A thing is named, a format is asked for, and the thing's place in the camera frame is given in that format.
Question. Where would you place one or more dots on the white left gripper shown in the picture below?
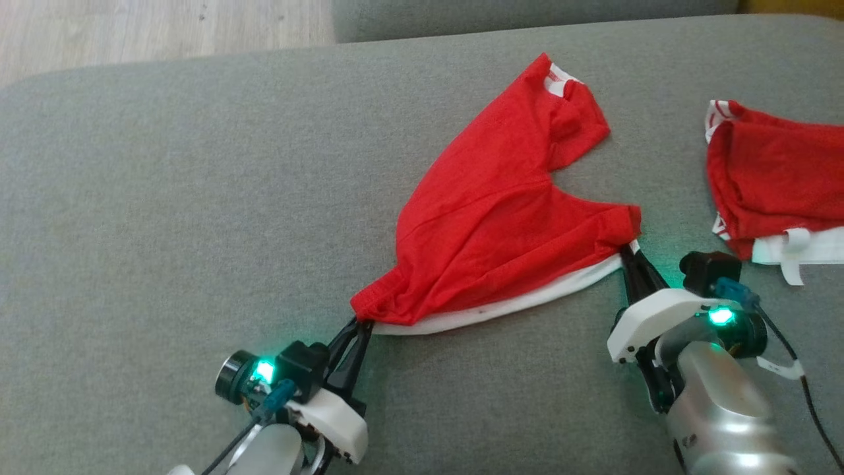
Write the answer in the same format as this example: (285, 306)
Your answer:
(339, 425)

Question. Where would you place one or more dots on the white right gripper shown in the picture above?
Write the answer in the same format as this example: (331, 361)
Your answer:
(659, 313)

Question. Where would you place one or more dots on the red shorts with white stripe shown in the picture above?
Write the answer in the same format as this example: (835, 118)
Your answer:
(488, 231)

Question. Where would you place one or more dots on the red basketball jersey with number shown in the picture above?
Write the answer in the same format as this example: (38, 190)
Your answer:
(778, 171)

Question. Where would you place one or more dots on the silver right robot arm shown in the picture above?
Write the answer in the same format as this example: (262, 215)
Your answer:
(719, 409)

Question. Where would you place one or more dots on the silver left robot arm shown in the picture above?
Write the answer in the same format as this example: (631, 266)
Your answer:
(270, 452)

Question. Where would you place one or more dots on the large grey sofa seat cushion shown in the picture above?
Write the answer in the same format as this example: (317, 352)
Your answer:
(198, 198)

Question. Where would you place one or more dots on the grey sofa back cushion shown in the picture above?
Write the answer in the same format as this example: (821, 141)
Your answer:
(494, 16)

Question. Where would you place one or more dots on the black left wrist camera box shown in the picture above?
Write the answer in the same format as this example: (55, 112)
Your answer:
(303, 366)

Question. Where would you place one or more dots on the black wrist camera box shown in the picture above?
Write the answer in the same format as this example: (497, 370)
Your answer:
(709, 270)
(303, 366)

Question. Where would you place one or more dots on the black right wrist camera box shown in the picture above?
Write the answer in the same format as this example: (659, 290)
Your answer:
(709, 270)

